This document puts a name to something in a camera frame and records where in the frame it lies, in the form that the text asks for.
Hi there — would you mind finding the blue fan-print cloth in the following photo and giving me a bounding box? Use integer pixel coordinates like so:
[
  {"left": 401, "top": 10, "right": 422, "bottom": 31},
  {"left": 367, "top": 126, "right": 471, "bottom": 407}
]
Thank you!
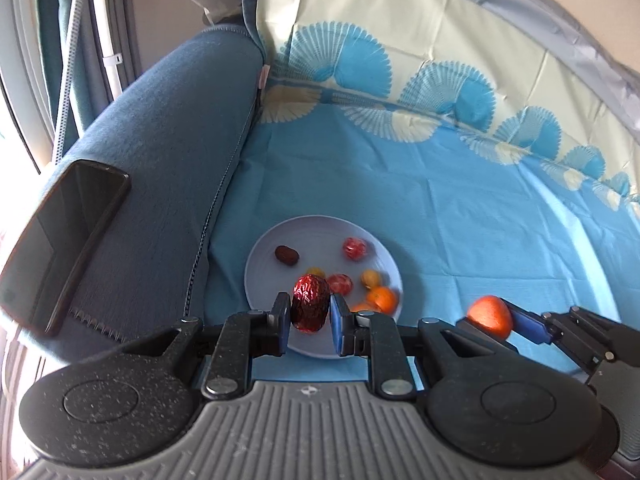
[{"left": 200, "top": 0, "right": 640, "bottom": 461}]

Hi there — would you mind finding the black smartphone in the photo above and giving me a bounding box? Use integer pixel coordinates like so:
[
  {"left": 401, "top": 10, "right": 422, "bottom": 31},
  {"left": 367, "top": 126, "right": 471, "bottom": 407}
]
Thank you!
[{"left": 0, "top": 159, "right": 132, "bottom": 337}]

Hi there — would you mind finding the small round orange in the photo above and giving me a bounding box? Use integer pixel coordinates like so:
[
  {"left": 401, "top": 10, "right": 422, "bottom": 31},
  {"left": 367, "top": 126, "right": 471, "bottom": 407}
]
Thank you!
[{"left": 367, "top": 286, "right": 399, "bottom": 313}]

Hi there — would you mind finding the blue fabric sofa armrest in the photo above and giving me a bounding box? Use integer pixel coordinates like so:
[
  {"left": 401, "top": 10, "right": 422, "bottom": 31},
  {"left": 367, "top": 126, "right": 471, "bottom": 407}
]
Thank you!
[{"left": 15, "top": 22, "right": 271, "bottom": 376}]

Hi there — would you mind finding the pale blue round plate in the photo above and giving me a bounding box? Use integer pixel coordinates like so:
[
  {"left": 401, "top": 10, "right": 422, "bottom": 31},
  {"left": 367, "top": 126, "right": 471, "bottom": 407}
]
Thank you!
[{"left": 244, "top": 215, "right": 404, "bottom": 358}]

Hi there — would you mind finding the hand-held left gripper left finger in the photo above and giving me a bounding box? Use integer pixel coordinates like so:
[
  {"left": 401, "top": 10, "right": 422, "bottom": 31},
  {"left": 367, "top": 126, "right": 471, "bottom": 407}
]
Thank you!
[{"left": 107, "top": 291, "right": 292, "bottom": 401}]

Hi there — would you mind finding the plastic-wrapped orange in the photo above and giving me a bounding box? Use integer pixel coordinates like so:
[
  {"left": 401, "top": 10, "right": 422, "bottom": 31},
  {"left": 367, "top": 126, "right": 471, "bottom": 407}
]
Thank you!
[{"left": 466, "top": 295, "right": 514, "bottom": 340}]

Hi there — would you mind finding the teal curtain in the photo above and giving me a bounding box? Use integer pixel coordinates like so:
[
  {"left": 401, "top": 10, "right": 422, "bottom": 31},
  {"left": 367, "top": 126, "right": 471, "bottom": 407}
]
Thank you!
[{"left": 35, "top": 0, "right": 108, "bottom": 131}]

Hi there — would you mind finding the red round fruit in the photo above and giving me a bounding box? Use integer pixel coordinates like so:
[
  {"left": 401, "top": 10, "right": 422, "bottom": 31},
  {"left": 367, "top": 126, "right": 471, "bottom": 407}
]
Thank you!
[{"left": 342, "top": 237, "right": 369, "bottom": 262}]

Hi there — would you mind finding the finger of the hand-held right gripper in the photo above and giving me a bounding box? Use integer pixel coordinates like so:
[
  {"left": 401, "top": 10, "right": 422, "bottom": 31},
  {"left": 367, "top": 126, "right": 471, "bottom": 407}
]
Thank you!
[
  {"left": 500, "top": 299, "right": 632, "bottom": 386},
  {"left": 454, "top": 317, "right": 521, "bottom": 356}
]

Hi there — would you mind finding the striped white hose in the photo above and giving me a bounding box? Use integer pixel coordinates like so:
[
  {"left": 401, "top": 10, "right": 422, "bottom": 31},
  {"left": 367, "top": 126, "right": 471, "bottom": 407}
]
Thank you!
[{"left": 52, "top": 0, "right": 93, "bottom": 163}]

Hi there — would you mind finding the white window frame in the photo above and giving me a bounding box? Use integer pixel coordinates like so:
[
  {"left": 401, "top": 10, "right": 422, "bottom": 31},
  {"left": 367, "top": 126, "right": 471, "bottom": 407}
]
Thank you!
[{"left": 0, "top": 0, "right": 146, "bottom": 176}]

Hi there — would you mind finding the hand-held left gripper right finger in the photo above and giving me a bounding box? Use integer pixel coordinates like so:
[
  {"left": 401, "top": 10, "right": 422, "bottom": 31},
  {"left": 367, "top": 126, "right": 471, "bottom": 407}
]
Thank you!
[{"left": 329, "top": 293, "right": 483, "bottom": 400}]

